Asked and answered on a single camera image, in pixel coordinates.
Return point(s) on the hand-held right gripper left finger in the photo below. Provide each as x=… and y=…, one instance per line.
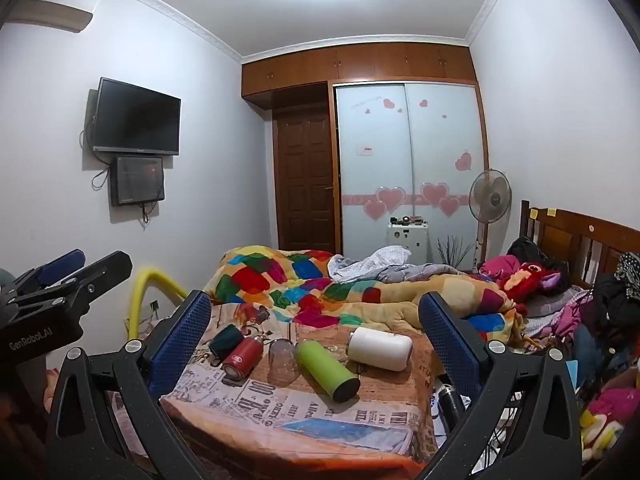
x=179, y=342

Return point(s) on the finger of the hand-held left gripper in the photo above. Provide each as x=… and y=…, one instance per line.
x=62, y=264
x=100, y=272

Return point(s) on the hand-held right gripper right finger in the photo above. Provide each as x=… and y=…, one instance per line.
x=451, y=345

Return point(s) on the dark green cup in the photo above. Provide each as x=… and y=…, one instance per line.
x=225, y=342

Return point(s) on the white bottle cup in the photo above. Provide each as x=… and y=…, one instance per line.
x=380, y=350

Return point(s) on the clear glass cup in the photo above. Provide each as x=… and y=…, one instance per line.
x=283, y=360

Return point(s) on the green bottle cup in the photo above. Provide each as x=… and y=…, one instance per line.
x=325, y=367

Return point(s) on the yellow foam tube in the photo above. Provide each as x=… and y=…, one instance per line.
x=150, y=280

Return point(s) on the black bottle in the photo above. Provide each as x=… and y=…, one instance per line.
x=450, y=402

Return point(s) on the red can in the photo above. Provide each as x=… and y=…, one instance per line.
x=244, y=357

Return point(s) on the dried plant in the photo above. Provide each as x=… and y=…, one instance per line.
x=452, y=255

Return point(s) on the pink clothing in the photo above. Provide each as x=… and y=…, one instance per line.
x=500, y=265

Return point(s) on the red plush toy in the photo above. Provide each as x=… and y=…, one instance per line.
x=525, y=277

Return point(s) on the grey white bedsheet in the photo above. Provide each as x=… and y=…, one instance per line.
x=382, y=260

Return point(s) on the small white cabinet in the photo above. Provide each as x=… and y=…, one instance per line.
x=407, y=242

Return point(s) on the colourful patchwork blanket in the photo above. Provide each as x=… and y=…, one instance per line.
x=280, y=280

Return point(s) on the black bag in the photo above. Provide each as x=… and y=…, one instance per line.
x=525, y=249

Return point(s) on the newspaper print tablecloth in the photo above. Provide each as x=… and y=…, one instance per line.
x=320, y=422

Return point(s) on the standing fan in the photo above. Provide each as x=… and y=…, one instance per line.
x=491, y=195

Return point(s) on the wooden headboard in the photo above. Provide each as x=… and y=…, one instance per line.
x=575, y=232

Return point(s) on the dark clothes pile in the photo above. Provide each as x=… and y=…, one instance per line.
x=615, y=295

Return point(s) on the yellow plush toy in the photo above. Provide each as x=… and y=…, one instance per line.
x=600, y=435

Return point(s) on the pink cloth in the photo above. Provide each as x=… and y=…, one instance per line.
x=617, y=402

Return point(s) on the heart sticker sliding wardrobe door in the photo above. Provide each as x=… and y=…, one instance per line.
x=372, y=160
x=445, y=130

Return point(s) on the brown wooden door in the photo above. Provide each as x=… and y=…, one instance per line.
x=305, y=180

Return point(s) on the wooden overhead cabinet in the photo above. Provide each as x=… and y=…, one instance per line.
x=350, y=67

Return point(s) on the small black wall monitor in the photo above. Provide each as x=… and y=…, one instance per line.
x=139, y=180

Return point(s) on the black wall television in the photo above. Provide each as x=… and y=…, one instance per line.
x=137, y=117

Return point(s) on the wall air conditioner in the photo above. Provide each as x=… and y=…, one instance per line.
x=50, y=15

